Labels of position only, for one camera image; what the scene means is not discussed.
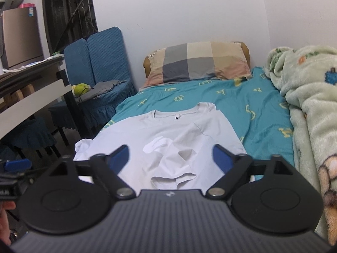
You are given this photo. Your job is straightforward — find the white edged table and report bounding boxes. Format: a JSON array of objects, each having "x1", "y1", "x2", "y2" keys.
[{"x1": 0, "y1": 54, "x2": 73, "y2": 140}]

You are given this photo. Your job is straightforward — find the teal printed bed sheet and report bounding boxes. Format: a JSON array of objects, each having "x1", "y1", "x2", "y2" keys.
[{"x1": 101, "y1": 67, "x2": 295, "y2": 182}]

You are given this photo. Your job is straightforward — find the green plush toy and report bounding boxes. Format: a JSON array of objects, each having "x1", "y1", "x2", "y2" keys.
[{"x1": 73, "y1": 84, "x2": 91, "y2": 97}]

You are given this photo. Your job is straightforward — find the white t-shirt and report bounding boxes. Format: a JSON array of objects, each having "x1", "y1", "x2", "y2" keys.
[{"x1": 73, "y1": 102, "x2": 248, "y2": 190}]

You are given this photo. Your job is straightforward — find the person's left hand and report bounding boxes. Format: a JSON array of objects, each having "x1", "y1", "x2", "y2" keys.
[{"x1": 0, "y1": 202, "x2": 16, "y2": 244}]

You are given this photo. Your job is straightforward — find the grey cloth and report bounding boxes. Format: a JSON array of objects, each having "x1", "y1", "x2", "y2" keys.
[{"x1": 82, "y1": 80, "x2": 127, "y2": 102}]

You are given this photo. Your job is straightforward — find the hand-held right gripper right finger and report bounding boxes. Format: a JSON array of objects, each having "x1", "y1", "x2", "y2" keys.
[{"x1": 206, "y1": 144, "x2": 293, "y2": 198}]

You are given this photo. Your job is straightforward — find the checked pillow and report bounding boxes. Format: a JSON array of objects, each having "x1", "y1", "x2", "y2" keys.
[{"x1": 139, "y1": 41, "x2": 254, "y2": 90}]

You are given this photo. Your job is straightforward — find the blue covered chair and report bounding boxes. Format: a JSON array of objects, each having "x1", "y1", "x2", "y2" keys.
[
  {"x1": 64, "y1": 38, "x2": 95, "y2": 90},
  {"x1": 79, "y1": 27, "x2": 137, "y2": 137}
]

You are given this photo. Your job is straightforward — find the dark window grille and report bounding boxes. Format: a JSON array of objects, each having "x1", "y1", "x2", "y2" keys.
[{"x1": 42, "y1": 0, "x2": 99, "y2": 54}]

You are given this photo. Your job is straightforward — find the brown pillow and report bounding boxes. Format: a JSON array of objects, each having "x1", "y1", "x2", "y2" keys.
[{"x1": 143, "y1": 42, "x2": 251, "y2": 79}]

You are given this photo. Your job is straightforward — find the pale green fleece blanket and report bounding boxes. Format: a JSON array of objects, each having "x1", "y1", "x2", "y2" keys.
[{"x1": 263, "y1": 45, "x2": 337, "y2": 245}]

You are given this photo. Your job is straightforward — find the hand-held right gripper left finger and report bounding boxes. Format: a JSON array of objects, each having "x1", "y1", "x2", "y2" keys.
[{"x1": 49, "y1": 144, "x2": 137, "y2": 199}]

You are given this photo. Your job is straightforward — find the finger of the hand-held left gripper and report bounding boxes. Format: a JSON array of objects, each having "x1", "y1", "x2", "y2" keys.
[{"x1": 4, "y1": 159, "x2": 32, "y2": 172}]

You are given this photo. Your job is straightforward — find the black chair blue seat cover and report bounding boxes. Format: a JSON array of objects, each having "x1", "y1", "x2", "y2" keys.
[
  {"x1": 49, "y1": 70, "x2": 92, "y2": 146},
  {"x1": 0, "y1": 117, "x2": 62, "y2": 162}
]

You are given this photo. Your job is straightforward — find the beige refrigerator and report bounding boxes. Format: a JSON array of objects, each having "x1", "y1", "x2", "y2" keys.
[{"x1": 0, "y1": 7, "x2": 44, "y2": 70}]

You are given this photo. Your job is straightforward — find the white papers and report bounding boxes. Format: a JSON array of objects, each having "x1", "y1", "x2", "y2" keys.
[{"x1": 3, "y1": 54, "x2": 65, "y2": 73}]

